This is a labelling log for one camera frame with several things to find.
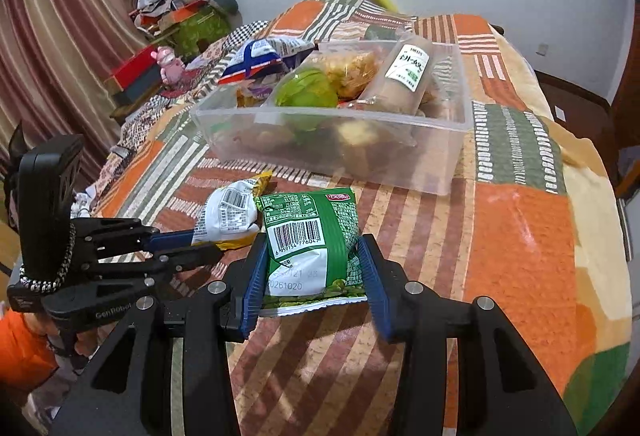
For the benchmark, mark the red gift box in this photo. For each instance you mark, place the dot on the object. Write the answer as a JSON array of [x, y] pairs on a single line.
[[132, 69]]

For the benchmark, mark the pink rabbit toy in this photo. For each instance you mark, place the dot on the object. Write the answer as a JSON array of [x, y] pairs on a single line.
[[171, 66]]

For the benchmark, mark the blue white red snack bag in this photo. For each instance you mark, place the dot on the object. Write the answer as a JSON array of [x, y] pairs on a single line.
[[271, 55]]

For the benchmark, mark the green patterned box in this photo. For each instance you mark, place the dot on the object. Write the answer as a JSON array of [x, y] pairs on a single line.
[[190, 32]]

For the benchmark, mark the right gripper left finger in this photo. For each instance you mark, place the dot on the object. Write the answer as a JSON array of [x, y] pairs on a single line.
[[126, 387]]

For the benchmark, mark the clear plastic storage bin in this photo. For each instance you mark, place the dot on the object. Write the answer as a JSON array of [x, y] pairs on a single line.
[[427, 144]]

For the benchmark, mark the white yellow snack packet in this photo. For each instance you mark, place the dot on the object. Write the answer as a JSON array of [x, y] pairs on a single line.
[[229, 218]]

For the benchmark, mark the orange sleeve forearm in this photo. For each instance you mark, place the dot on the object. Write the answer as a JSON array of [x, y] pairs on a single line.
[[26, 358]]

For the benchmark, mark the dark grey box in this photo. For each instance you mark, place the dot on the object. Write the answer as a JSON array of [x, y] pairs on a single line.
[[128, 93]]

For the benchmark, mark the green pea snack packet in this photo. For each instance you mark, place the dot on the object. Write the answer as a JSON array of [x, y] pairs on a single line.
[[312, 239]]

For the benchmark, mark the clear bag fried snacks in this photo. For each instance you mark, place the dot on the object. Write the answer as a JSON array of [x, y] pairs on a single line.
[[349, 73]]

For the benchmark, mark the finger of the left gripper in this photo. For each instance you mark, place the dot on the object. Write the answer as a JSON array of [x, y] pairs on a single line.
[[169, 261], [117, 236]]

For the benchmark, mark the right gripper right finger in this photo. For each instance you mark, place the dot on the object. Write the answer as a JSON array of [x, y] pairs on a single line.
[[466, 356]]

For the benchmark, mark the striped red curtain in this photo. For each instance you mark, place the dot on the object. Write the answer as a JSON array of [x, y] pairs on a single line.
[[55, 58]]

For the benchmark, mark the white wall socket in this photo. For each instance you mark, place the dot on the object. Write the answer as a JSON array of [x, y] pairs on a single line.
[[542, 49]]

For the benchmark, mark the brown roll white label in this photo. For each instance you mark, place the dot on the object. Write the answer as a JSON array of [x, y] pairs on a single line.
[[401, 81]]

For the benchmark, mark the checkered patchwork quilt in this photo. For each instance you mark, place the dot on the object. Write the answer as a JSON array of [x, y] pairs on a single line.
[[138, 125]]

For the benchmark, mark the green jelly cup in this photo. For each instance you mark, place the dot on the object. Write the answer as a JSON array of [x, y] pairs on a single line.
[[305, 88]]

